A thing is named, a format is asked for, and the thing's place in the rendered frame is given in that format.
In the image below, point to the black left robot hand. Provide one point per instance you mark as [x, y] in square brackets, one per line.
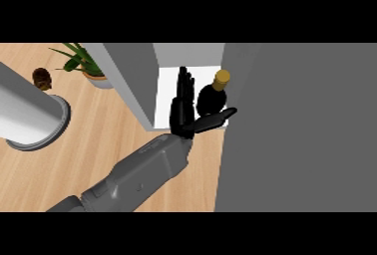
[182, 113]

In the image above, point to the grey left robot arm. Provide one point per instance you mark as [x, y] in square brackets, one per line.
[142, 172]

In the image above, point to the black wine bottle gold cap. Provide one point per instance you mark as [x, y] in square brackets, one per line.
[210, 98]

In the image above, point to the grey cabinet with white inside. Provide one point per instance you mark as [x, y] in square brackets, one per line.
[132, 76]

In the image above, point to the dark grey cabinet door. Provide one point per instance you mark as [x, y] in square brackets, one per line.
[299, 132]

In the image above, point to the green potted plant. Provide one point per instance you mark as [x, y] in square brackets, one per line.
[86, 64]

